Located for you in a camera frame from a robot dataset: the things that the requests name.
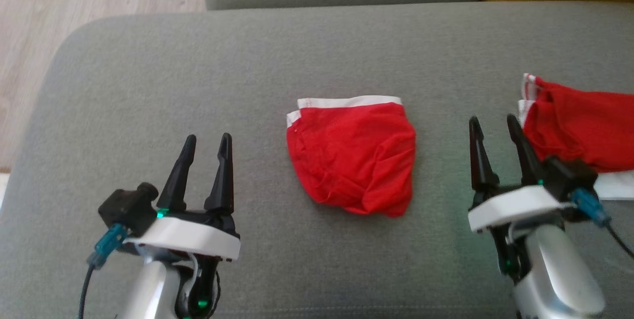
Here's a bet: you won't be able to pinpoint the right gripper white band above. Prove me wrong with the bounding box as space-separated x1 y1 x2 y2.
467 113 576 234

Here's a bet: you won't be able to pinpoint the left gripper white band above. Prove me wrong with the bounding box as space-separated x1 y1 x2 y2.
123 132 242 262

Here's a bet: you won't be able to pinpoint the red and white Bulls jersey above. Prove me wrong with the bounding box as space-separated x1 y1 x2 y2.
516 73 634 201

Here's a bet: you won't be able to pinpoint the red Bulls 23 shorts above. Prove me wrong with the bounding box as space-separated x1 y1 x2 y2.
285 95 417 218

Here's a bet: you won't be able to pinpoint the grey sofa seat cushion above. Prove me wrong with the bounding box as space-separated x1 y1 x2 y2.
0 0 634 319

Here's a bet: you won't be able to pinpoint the left black cable teal plug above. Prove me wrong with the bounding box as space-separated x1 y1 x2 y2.
78 223 129 319

